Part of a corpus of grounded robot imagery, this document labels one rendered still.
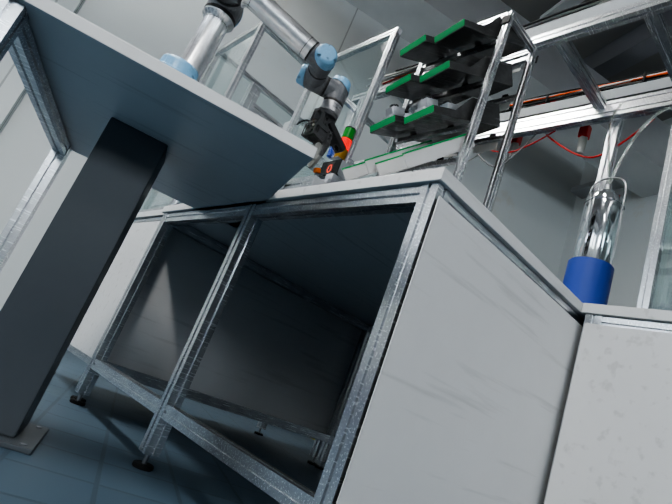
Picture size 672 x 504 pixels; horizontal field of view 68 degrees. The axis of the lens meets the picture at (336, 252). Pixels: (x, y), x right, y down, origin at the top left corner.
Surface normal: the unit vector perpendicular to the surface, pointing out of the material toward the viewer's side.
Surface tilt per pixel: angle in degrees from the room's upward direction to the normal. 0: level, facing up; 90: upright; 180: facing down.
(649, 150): 90
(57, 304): 90
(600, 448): 90
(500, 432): 90
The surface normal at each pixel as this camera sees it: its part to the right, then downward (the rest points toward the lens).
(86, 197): 0.38, -0.14
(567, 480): -0.68, -0.44
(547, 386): 0.65, 0.02
